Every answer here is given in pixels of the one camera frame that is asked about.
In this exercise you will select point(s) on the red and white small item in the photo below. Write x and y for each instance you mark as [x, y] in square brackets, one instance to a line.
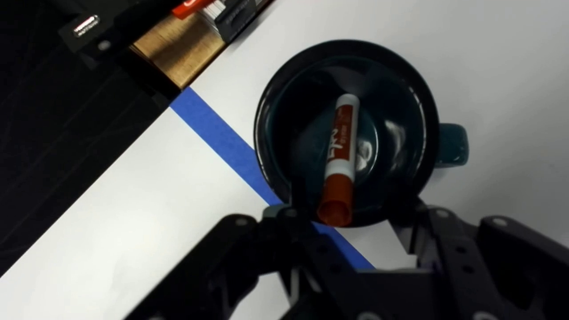
[192, 8]

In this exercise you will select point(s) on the red dry erase marker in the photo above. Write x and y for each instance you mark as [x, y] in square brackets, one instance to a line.
[340, 161]

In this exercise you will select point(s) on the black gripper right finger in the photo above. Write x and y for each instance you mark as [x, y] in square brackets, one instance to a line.
[473, 261]

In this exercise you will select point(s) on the wooden block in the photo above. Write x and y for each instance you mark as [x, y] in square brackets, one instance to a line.
[178, 51]

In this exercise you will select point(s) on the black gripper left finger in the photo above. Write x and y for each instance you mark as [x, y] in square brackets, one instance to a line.
[249, 268]

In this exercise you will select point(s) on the black and tan equipment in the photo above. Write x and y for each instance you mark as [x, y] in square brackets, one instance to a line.
[100, 29]

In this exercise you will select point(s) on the dark teal ceramic mug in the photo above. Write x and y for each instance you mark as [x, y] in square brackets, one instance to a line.
[402, 136]

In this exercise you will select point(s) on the short blue tape strip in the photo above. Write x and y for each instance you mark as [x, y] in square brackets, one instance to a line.
[224, 143]

